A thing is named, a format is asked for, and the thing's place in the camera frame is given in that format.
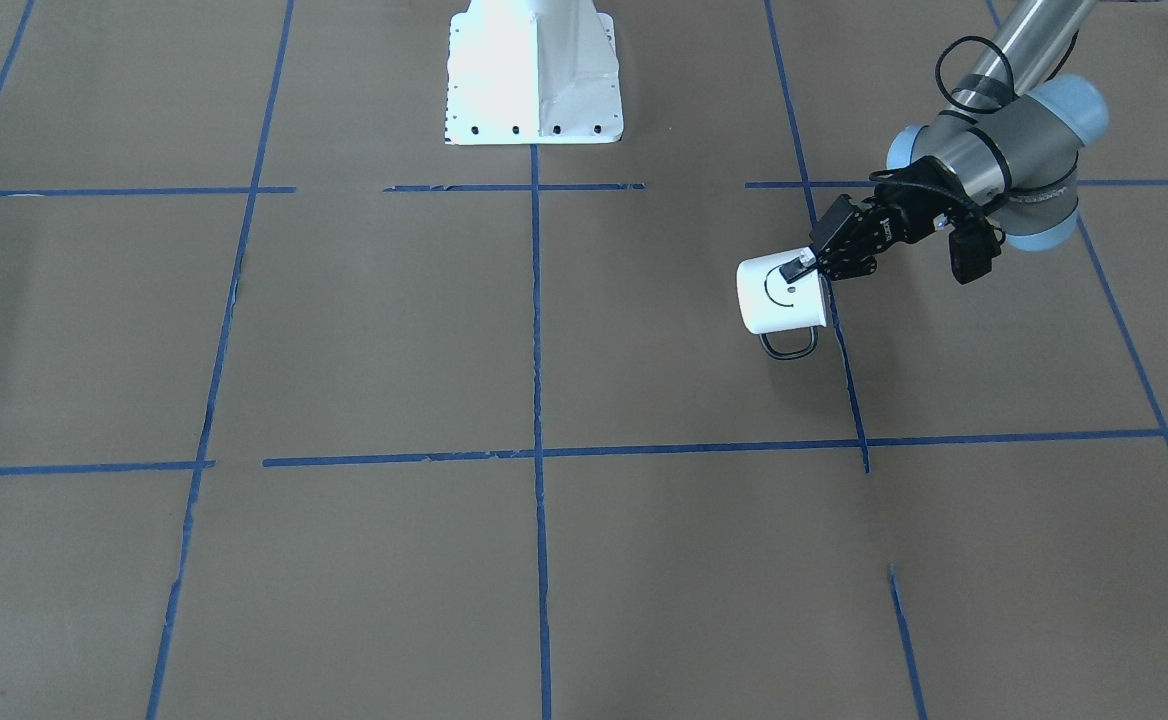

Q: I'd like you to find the white pillar with base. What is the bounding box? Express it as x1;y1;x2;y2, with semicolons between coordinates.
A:
444;1;625;146

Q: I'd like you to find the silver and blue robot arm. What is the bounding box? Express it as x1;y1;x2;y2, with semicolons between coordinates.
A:
776;1;1108;284

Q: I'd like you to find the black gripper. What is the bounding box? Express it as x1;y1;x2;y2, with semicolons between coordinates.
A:
780;160;974;283

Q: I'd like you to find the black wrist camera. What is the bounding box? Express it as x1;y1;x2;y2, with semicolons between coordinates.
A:
948;222;1003;284

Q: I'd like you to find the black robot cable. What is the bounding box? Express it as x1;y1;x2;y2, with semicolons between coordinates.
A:
870;36;1017;216

